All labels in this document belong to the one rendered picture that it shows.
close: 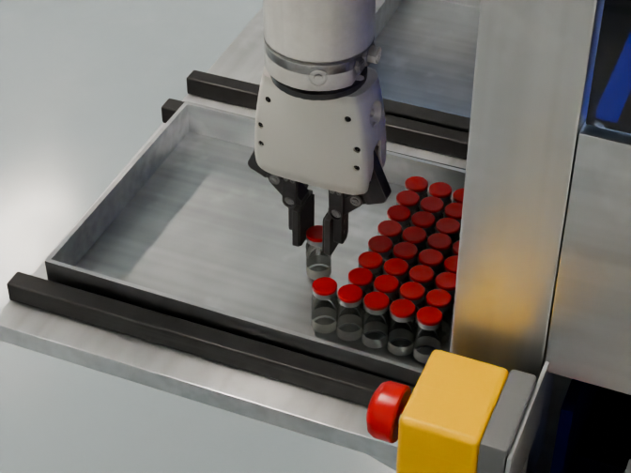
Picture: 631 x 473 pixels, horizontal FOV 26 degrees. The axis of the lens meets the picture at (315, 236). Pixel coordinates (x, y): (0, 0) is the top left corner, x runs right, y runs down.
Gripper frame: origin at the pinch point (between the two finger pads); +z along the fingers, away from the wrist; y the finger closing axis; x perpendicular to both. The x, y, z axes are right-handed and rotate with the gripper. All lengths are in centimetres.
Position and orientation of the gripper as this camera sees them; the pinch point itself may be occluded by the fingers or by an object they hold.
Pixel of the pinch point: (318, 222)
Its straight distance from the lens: 115.4
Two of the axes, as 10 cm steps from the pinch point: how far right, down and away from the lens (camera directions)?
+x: -4.0, 5.9, -7.1
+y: -9.2, -2.5, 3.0
